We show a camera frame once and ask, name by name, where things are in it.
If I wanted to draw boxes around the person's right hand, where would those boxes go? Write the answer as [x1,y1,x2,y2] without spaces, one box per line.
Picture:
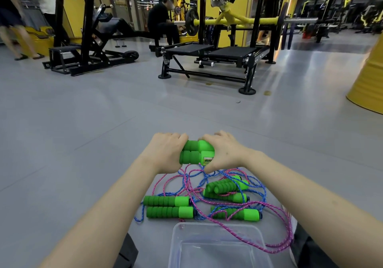
[202,130,251,174]

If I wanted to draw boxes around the person's left hand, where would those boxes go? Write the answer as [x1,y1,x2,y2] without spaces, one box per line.
[146,132,189,174]

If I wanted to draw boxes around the blue skipping rope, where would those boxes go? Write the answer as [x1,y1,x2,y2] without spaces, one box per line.
[134,169,210,223]
[176,169,268,222]

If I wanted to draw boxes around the clear plastic box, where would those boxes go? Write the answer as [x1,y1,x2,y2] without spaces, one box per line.
[168,222,270,268]

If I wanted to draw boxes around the person's right forearm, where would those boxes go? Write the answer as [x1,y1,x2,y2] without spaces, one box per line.
[242,149,383,268]

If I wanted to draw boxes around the person's left forearm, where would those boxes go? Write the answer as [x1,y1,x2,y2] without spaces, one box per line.
[39,154,164,268]

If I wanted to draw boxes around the person's right white sneaker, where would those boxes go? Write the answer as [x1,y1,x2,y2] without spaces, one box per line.
[281,204,299,264]

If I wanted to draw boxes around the person's left leg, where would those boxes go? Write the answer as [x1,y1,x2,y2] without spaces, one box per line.
[115,233,139,268]

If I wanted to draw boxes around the person's leg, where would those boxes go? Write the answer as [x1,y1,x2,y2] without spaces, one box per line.
[115,233,139,268]
[292,222,339,268]

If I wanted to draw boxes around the person's right leg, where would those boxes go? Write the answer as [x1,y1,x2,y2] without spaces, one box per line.
[292,222,339,268]

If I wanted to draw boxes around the black squat rack platform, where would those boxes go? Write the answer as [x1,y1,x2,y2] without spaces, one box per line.
[149,0,289,95]

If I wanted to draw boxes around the black wheeled gym machine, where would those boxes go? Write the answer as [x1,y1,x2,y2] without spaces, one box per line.
[43,0,140,77]

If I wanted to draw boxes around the black weight plate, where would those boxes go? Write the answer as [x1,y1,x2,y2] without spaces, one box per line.
[185,7,199,37]

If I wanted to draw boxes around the yellow barbell bar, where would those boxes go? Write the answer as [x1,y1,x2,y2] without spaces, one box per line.
[173,2,319,29]

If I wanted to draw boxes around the large yellow barrel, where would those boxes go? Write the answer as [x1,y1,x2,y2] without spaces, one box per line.
[346,32,383,115]

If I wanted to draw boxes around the black yellow gym machine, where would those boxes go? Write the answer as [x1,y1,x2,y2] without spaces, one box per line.
[354,4,383,35]

